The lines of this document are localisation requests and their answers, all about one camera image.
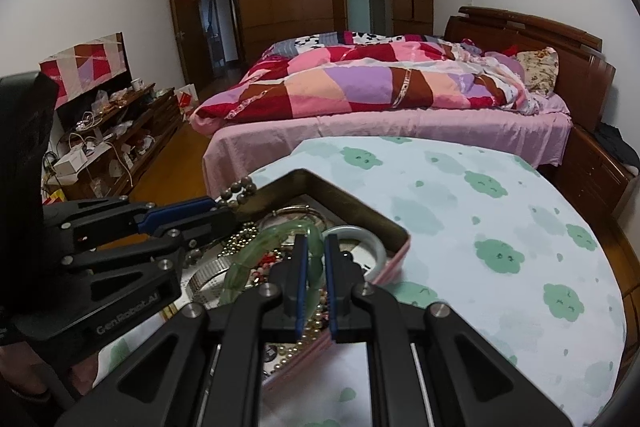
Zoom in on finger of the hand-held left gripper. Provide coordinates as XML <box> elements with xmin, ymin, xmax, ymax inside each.
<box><xmin>61</xmin><ymin>208</ymin><xmax>239</xmax><ymax>304</ymax></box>
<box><xmin>42</xmin><ymin>195</ymin><xmax>222</xmax><ymax>234</ymax></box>

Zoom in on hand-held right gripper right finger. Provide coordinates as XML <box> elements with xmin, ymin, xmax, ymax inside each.
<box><xmin>324</xmin><ymin>236</ymin><xmax>573</xmax><ymax>427</ymax></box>

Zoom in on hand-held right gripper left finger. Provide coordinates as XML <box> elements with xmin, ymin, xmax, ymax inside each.
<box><xmin>52</xmin><ymin>234</ymin><xmax>310</xmax><ymax>427</ymax></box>

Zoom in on green jade bracelet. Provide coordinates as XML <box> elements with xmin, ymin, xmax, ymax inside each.
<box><xmin>221</xmin><ymin>225</ymin><xmax>326</xmax><ymax>309</ymax></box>

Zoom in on white pearl bracelet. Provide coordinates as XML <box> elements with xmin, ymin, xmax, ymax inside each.
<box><xmin>264</xmin><ymin>306</ymin><xmax>332</xmax><ymax>371</ymax></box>

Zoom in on olive beaded necklace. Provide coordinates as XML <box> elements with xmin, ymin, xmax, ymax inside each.
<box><xmin>215</xmin><ymin>175</ymin><xmax>274</xmax><ymax>261</ymax></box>

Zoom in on pink tin box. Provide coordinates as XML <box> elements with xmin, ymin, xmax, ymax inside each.
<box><xmin>177</xmin><ymin>168</ymin><xmax>412</xmax><ymax>391</ymax></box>

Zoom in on person's left hand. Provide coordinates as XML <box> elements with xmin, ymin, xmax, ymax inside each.
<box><xmin>0</xmin><ymin>341</ymin><xmax>52</xmax><ymax>404</ymax></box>

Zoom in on white cardboard box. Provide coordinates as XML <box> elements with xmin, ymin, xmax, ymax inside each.
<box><xmin>52</xmin><ymin>144</ymin><xmax>109</xmax><ymax>176</ymax></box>

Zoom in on metal watch band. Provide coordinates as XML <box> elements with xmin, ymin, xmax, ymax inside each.
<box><xmin>180</xmin><ymin>251</ymin><xmax>236</xmax><ymax>306</ymax></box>

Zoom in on white jade bangle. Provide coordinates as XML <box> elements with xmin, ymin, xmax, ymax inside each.
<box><xmin>322</xmin><ymin>225</ymin><xmax>389</xmax><ymax>284</ymax></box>

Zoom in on low wooden cabinet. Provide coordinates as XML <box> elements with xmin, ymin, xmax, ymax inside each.
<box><xmin>42</xmin><ymin>81</ymin><xmax>184</xmax><ymax>204</ymax></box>

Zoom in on television under patchwork cloth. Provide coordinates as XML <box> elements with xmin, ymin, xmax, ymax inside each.
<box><xmin>38</xmin><ymin>31</ymin><xmax>132</xmax><ymax>111</ymax></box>

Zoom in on wooden bed with pink sheet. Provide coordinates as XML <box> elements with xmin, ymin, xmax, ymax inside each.
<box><xmin>189</xmin><ymin>5</ymin><xmax>617</xmax><ymax>204</ymax></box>

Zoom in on patchwork quilt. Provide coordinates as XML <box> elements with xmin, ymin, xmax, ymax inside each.
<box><xmin>192</xmin><ymin>31</ymin><xmax>543</xmax><ymax>124</ymax></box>

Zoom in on wooden nightstand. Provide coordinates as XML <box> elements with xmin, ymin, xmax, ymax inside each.
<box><xmin>550</xmin><ymin>123</ymin><xmax>638</xmax><ymax>220</ymax></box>

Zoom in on purple pillow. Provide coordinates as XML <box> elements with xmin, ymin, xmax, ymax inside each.
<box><xmin>484</xmin><ymin>51</ymin><xmax>522</xmax><ymax>80</ymax></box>

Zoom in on floral pillow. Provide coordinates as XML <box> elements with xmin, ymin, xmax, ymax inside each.
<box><xmin>515</xmin><ymin>47</ymin><xmax>560</xmax><ymax>98</ymax></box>

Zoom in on dark clothes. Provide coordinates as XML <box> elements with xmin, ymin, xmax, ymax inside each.
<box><xmin>594</xmin><ymin>122</ymin><xmax>640</xmax><ymax>170</ymax></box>

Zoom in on red knot bracelet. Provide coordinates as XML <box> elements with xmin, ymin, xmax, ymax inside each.
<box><xmin>249</xmin><ymin>255</ymin><xmax>280</xmax><ymax>287</ymax></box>

